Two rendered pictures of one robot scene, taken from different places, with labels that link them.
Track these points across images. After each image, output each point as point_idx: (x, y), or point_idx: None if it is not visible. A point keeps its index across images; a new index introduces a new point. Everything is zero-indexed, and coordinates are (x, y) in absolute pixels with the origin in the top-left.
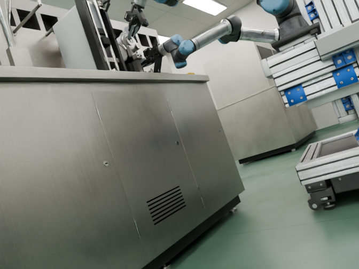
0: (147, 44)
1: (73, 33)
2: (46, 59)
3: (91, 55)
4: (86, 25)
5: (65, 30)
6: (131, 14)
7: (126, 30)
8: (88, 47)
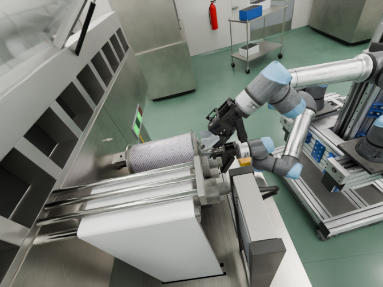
0: (118, 49)
1: (170, 245)
2: (82, 283)
3: (212, 258)
4: (261, 279)
5: (140, 242)
6: (229, 128)
7: (207, 143)
8: (211, 254)
